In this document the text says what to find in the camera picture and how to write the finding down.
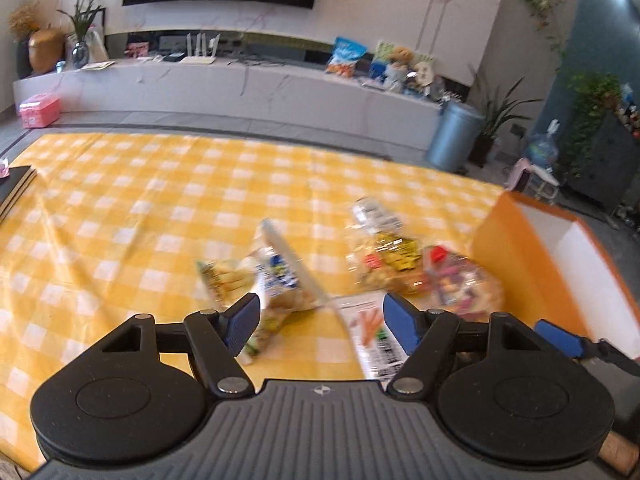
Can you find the blue snack bag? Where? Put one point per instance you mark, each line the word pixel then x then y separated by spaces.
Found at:
pixel 346 57

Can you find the small black box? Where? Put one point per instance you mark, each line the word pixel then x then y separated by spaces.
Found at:
pixel 173 57

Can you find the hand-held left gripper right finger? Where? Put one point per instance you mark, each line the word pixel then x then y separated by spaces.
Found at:
pixel 400 322

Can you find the green ivy plant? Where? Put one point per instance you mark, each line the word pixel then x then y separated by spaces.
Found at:
pixel 592 105

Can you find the black notebook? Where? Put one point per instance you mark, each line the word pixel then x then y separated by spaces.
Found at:
pixel 15 187

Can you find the white marble television console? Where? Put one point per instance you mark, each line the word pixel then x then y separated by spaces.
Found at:
pixel 200 90

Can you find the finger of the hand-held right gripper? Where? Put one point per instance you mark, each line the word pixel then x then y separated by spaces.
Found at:
pixel 557 335

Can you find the clear packet with yellow label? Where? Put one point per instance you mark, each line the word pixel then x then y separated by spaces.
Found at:
pixel 395 255

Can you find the potted long-leaf plant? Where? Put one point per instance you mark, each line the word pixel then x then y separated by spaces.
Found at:
pixel 495 115

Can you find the person's right forearm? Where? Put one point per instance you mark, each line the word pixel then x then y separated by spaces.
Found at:
pixel 617 452

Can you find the white round paddle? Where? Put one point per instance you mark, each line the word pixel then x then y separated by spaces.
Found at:
pixel 423 72

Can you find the clear pack of white sweets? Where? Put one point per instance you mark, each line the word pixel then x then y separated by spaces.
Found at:
pixel 375 212

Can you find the hanging green vine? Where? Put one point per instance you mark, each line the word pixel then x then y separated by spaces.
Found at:
pixel 540 10

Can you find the green plant in glass vase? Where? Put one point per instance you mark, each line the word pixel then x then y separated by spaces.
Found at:
pixel 80 35

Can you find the grey blue trash can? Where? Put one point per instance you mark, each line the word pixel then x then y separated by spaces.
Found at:
pixel 454 135

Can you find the paper envelope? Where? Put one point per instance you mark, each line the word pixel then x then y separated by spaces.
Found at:
pixel 97 64

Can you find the blue book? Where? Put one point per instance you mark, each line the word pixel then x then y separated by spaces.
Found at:
pixel 381 71

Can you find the yellow checkered tablecloth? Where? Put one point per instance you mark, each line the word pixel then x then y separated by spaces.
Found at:
pixel 125 240

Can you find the pink heater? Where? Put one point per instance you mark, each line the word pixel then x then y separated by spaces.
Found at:
pixel 517 174

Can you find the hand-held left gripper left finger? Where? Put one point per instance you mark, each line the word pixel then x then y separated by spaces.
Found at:
pixel 242 317

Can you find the water bottle with pump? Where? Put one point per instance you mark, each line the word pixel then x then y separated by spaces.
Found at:
pixel 542 150

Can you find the gold vase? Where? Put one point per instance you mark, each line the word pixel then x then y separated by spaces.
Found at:
pixel 46 52

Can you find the wall socket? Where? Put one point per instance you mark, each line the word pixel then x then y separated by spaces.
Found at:
pixel 518 130

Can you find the dark grey cabinet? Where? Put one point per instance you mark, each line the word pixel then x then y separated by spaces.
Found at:
pixel 610 165

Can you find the white stool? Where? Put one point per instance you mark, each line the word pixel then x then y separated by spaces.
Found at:
pixel 544 180

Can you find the orange cardboard box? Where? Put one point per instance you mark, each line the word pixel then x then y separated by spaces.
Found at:
pixel 520 255

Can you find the blue and white snack packet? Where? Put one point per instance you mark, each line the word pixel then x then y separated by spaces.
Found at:
pixel 277 272

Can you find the yellow dried flowers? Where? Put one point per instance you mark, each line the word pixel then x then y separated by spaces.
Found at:
pixel 22 20

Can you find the white router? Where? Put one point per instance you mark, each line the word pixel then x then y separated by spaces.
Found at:
pixel 199 57

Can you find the brown teddy bear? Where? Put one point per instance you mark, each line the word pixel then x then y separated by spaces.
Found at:
pixel 402 56

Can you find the pink storage box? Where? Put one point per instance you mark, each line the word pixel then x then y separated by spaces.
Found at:
pixel 39 111

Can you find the white bag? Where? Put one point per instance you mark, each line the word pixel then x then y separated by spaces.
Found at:
pixel 97 45

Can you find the small pink box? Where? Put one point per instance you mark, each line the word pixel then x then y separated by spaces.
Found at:
pixel 137 50

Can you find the white packet with carrot print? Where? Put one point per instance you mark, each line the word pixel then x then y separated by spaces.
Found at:
pixel 367 325

